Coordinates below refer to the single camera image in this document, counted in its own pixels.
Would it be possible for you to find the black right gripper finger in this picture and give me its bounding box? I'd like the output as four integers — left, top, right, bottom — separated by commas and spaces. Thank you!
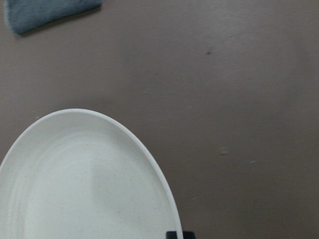
166, 231, 196, 239

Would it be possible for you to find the grey folded cloth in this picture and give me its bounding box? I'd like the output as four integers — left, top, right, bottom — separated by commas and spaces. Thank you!
4, 0, 102, 34

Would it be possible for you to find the cream round plate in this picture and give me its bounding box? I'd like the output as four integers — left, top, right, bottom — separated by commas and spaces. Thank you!
0, 109, 183, 239

